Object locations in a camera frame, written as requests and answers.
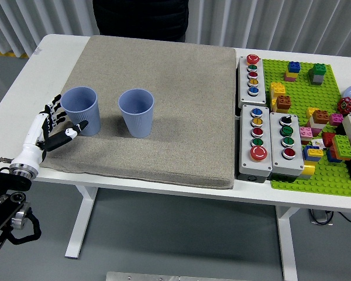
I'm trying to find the blue ribbed plastic cup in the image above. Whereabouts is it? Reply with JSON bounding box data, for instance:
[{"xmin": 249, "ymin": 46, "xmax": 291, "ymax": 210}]
[
  {"xmin": 118, "ymin": 88, "xmax": 156, "ymax": 139},
  {"xmin": 60, "ymin": 86, "xmax": 102, "ymax": 137}
]

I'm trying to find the grey-brown cushion mat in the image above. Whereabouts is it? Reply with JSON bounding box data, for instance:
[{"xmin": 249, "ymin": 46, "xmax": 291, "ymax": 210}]
[{"xmin": 39, "ymin": 35, "xmax": 237, "ymax": 190}]

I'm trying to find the five-button box, black base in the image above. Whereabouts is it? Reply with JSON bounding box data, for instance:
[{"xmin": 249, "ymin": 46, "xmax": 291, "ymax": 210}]
[{"xmin": 237, "ymin": 54, "xmax": 267, "ymax": 109}]

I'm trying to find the green studded baseplate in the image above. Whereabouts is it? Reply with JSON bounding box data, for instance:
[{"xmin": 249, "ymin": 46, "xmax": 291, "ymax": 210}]
[{"xmin": 261, "ymin": 58, "xmax": 351, "ymax": 197}]

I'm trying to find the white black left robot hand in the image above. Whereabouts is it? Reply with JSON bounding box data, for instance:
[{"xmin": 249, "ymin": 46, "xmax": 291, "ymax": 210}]
[{"xmin": 10, "ymin": 94, "xmax": 89, "ymax": 172}]

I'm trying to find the green orange brick stack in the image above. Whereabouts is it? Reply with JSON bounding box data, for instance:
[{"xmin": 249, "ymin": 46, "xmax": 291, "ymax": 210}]
[{"xmin": 326, "ymin": 134, "xmax": 351, "ymax": 163}]

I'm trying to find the blue yellow pink brick stack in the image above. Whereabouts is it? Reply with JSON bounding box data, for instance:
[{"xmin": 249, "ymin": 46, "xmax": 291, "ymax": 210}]
[{"xmin": 283, "ymin": 61, "xmax": 301, "ymax": 83}]

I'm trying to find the person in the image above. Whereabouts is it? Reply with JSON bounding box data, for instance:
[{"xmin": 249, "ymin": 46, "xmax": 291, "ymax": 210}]
[{"xmin": 92, "ymin": 0, "xmax": 190, "ymax": 43}]

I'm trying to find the grey metal plate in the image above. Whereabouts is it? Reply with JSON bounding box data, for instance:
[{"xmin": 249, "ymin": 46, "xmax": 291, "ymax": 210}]
[{"xmin": 105, "ymin": 271, "xmax": 232, "ymax": 281}]

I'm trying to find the red brick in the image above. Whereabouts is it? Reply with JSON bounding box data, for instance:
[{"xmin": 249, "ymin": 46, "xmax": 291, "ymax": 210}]
[{"xmin": 321, "ymin": 132, "xmax": 336, "ymax": 148}]

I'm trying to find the red valve handwheel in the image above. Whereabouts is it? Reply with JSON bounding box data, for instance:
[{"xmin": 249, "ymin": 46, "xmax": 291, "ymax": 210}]
[{"xmin": 338, "ymin": 97, "xmax": 351, "ymax": 115}]

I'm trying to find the white table leg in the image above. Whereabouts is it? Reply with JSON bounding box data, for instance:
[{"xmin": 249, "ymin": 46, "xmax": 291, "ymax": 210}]
[
  {"xmin": 64, "ymin": 184, "xmax": 99, "ymax": 260},
  {"xmin": 274, "ymin": 204, "xmax": 299, "ymax": 281}
]

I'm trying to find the button box with selector switch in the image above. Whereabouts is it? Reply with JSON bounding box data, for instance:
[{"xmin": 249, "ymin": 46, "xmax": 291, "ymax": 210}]
[{"xmin": 269, "ymin": 112, "xmax": 305, "ymax": 178}]

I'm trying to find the blue yellow brick pile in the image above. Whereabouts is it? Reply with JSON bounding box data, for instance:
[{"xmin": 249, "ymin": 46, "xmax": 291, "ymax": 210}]
[{"xmin": 302, "ymin": 145, "xmax": 324, "ymax": 162}]

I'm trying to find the orange yellow white brick stack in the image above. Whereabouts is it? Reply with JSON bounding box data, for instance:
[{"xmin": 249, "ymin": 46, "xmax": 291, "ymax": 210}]
[{"xmin": 306, "ymin": 107, "xmax": 330, "ymax": 137}]

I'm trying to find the five-button box, large red button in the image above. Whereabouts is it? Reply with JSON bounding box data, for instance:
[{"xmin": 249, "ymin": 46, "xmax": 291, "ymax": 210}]
[{"xmin": 239, "ymin": 104, "xmax": 274, "ymax": 184}]

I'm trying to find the green grey brick stack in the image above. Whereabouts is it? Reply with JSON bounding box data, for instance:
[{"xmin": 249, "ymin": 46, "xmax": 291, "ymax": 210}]
[{"xmin": 308, "ymin": 63, "xmax": 328, "ymax": 86}]

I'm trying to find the yellow cylinder brick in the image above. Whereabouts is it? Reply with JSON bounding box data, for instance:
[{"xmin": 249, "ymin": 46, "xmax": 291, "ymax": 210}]
[{"xmin": 297, "ymin": 161, "xmax": 316, "ymax": 180}]

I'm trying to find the grey floor socket box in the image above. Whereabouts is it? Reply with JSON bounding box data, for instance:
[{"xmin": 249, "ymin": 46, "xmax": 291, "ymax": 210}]
[{"xmin": 308, "ymin": 208, "xmax": 334, "ymax": 225}]

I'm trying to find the brown-orange brick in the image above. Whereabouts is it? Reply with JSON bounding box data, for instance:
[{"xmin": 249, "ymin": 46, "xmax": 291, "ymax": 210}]
[{"xmin": 276, "ymin": 95, "xmax": 292, "ymax": 114}]

